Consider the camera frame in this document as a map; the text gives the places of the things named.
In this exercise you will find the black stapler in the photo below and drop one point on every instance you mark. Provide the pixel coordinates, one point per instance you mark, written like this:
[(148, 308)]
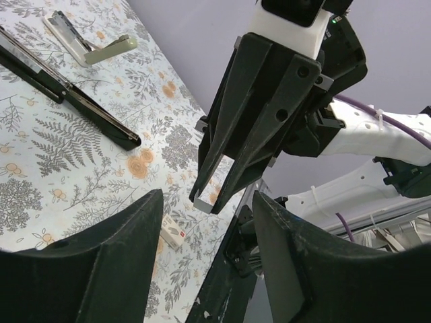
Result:
[(27, 66)]

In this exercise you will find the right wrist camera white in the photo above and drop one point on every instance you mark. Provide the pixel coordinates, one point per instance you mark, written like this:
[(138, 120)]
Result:
[(297, 25)]

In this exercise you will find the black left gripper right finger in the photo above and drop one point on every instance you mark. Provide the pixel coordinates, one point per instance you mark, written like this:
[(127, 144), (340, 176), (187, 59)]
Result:
[(314, 276)]

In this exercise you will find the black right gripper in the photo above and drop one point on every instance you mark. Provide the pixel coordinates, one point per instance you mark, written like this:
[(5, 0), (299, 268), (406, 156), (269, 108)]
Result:
[(273, 99)]

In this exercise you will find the floral patterned table mat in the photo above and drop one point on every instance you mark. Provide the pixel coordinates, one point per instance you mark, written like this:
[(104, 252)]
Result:
[(60, 175)]

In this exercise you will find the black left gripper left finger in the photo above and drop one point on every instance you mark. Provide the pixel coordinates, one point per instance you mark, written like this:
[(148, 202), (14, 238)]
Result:
[(101, 274)]

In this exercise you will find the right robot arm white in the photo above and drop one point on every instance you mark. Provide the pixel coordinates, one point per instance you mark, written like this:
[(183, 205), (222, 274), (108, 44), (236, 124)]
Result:
[(399, 150)]

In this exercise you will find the beige stapler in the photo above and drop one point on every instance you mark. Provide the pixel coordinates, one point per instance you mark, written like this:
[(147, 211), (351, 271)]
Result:
[(82, 50)]

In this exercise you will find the small staple box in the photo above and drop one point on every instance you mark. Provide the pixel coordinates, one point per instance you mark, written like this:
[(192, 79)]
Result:
[(172, 233)]

